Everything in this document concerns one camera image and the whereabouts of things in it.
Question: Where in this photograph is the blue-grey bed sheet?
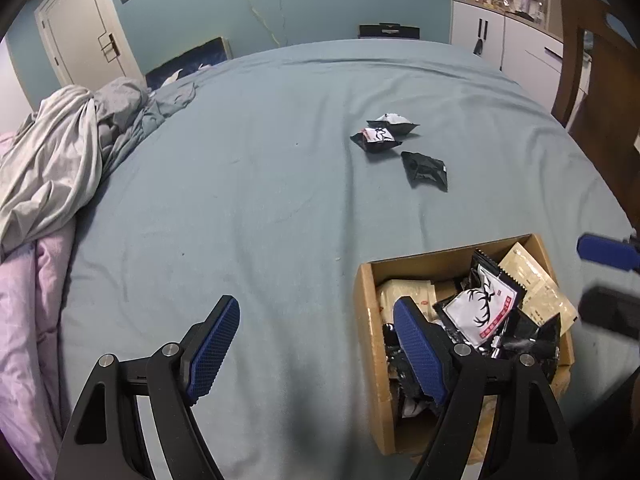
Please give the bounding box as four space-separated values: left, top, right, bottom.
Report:
60 40 636 480

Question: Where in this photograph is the brown cardboard box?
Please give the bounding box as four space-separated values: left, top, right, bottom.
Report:
354 233 576 457

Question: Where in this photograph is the white deer print snack packet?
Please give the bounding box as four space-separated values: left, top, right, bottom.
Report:
350 127 403 155
434 262 526 348
366 112 421 136

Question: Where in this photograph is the black foil snack packet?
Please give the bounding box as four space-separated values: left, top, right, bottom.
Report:
401 151 449 193

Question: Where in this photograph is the beige printed sachet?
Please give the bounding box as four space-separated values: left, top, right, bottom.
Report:
497 242 561 301
520 275 579 336
375 279 463 326

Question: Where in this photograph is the pink duvet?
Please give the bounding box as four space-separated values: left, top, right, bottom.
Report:
0 130 77 478

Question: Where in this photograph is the dark blue framed picture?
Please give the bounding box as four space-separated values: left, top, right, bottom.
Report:
145 36 233 90

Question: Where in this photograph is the yellow hanging cable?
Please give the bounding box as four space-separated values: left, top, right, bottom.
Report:
239 0 291 47

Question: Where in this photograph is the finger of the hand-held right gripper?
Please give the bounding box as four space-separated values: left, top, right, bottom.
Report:
576 232 640 273
577 285 640 336

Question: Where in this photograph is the row of small shelf bottles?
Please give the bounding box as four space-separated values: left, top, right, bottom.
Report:
474 0 548 17

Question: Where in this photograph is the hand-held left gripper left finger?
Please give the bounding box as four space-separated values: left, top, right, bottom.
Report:
54 295 241 480

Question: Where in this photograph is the white cabinet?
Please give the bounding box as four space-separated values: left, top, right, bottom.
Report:
449 0 566 107

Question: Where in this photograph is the brown wooden chair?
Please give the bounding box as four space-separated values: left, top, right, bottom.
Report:
550 0 640 211

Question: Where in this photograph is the white room door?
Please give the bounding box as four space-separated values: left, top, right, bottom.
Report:
34 0 147 89

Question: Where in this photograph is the crumpled grey blanket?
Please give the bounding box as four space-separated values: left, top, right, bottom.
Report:
0 77 197 256

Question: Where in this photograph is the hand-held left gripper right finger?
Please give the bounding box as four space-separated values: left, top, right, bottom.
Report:
392 296 573 480

